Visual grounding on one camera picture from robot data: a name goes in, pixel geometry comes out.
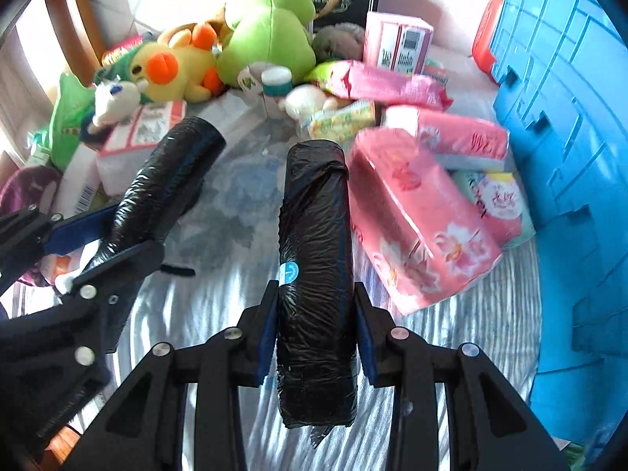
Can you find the black garbage bag roll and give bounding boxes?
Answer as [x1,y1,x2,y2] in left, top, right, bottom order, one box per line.
[277,139,358,447]

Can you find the white pink medicine box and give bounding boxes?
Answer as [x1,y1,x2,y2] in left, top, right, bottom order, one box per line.
[97,101,187,197]

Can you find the blue plastic storage crate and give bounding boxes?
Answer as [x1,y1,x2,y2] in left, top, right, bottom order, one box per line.
[490,0,627,444]

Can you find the pink wet wipes pack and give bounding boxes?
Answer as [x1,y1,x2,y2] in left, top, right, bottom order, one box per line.
[305,61,453,112]

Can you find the small teal capped jar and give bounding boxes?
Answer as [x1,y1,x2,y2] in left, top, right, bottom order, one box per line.
[261,66,293,119]

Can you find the pink snack can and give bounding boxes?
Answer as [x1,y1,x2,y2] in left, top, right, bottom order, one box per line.
[100,32,155,66]

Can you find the yellow green tissue packet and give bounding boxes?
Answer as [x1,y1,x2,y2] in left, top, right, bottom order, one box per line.
[298,100,378,142]

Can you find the yellow duck plush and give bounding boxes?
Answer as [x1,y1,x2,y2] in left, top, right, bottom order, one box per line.
[128,22,226,103]

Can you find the small white plush toy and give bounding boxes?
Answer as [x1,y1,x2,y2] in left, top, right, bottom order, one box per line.
[91,80,148,128]

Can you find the pink blue tissue pack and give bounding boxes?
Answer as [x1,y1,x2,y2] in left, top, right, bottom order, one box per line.
[382,105,509,172]

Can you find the small floral tissue pack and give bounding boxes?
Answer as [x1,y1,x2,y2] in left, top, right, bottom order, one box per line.
[451,170,535,249]

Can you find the pink white upright box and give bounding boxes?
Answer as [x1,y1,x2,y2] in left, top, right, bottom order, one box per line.
[362,12,434,75]

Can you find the maroon round pouch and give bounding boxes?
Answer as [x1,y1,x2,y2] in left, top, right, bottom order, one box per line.
[0,166,62,216]

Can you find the green crocodile hand puppet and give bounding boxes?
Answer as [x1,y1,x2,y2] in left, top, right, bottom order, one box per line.
[29,48,144,172]

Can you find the green frog plush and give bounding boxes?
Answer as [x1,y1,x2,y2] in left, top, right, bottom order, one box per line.
[217,0,316,87]

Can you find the small green pink box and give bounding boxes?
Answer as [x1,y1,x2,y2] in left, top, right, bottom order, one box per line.
[423,58,449,86]

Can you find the brown bear plush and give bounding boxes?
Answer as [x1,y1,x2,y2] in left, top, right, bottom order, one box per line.
[157,6,232,45]

